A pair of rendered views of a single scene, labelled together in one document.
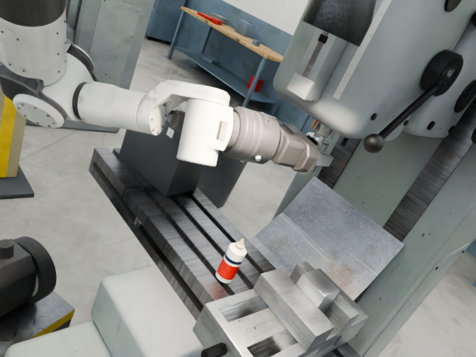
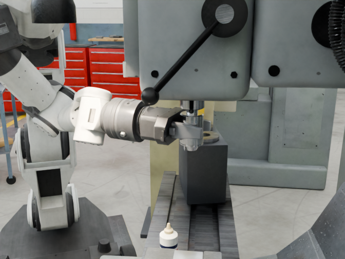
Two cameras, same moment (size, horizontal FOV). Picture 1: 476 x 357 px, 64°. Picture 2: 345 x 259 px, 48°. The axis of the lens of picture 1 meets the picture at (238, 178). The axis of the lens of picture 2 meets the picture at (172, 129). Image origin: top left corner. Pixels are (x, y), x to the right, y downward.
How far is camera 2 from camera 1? 0.75 m
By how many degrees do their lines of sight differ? 53
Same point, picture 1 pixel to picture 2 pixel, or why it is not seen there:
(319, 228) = (333, 244)
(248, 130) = (106, 111)
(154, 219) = (155, 217)
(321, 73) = (127, 53)
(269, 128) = (125, 108)
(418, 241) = not seen: outside the picture
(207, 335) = not seen: outside the picture
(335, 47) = (128, 30)
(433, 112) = (262, 55)
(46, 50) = (19, 88)
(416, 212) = not seen: outside the picture
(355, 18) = (36, 8)
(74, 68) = (60, 98)
